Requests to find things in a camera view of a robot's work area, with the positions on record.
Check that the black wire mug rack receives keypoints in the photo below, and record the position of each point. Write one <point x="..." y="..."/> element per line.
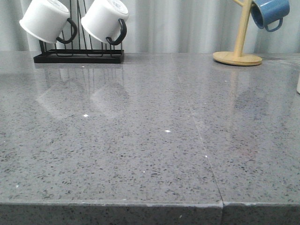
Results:
<point x="84" y="48"/>

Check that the right white hanging mug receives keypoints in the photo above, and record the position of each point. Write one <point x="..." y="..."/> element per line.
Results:
<point x="106" y="21"/>

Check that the blue hanging mug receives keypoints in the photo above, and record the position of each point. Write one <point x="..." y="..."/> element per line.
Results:
<point x="269" y="14"/>

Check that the left white hanging mug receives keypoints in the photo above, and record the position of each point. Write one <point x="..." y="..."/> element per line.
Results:
<point x="45" y="20"/>

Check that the wooden mug tree stand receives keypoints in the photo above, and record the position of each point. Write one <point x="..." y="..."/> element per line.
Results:
<point x="237" y="57"/>

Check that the white hanging mug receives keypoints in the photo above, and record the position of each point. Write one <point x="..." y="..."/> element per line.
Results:
<point x="45" y="20"/>
<point x="106" y="21"/>

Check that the white HOME mug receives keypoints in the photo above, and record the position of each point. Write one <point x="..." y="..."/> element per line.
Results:
<point x="298" y="86"/>

